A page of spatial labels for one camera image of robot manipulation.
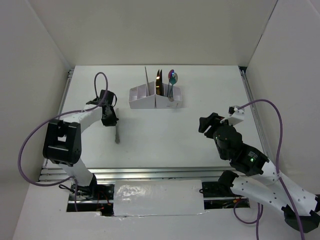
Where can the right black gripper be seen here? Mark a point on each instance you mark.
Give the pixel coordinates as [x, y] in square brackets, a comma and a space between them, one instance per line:
[213, 119]

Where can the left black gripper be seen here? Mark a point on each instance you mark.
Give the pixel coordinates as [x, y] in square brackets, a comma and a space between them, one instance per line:
[113, 120]

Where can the silver ornate knife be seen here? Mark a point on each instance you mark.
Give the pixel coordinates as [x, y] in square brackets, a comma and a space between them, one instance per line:
[117, 135]

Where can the gold knife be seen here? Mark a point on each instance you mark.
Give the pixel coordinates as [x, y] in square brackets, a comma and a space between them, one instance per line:
[158, 83]

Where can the iridescent rainbow spoon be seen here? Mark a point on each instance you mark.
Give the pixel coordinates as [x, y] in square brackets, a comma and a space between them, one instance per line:
[170, 74]

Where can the black knife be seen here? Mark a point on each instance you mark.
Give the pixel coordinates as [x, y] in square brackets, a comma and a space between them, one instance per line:
[162, 82]

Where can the teal spoon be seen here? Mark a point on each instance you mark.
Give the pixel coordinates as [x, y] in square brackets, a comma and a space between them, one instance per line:
[172, 82]

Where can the silver ornate spoon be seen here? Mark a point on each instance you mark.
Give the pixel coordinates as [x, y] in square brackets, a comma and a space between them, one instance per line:
[175, 76]

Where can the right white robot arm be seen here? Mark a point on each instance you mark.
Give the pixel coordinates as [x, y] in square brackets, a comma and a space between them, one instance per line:
[256, 177]

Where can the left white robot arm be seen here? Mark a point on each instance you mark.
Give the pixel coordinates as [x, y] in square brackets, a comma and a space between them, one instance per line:
[63, 140]

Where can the white left utensil organizer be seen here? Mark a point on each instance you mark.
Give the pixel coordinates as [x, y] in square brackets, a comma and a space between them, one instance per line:
[142, 96]

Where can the white utensil organizer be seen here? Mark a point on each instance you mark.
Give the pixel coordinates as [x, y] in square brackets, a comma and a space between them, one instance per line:
[142, 96]
[162, 102]

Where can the white right utensil organizer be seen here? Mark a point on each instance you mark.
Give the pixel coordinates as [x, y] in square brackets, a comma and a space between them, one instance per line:
[162, 102]

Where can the white cover plate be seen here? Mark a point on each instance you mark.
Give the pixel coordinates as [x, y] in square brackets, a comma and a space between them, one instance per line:
[158, 198]

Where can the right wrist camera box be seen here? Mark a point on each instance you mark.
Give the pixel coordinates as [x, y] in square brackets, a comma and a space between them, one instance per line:
[236, 116]

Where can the aluminium right rail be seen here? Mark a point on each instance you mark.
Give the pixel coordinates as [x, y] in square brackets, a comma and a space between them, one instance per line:
[252, 104]

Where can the aluminium rail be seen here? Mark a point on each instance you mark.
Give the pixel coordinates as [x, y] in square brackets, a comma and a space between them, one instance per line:
[252, 104]
[157, 173]

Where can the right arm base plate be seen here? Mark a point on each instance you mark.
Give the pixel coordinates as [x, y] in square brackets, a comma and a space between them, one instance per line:
[221, 187]

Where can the aluminium front rail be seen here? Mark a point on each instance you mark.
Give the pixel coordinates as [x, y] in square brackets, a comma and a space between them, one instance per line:
[157, 173]

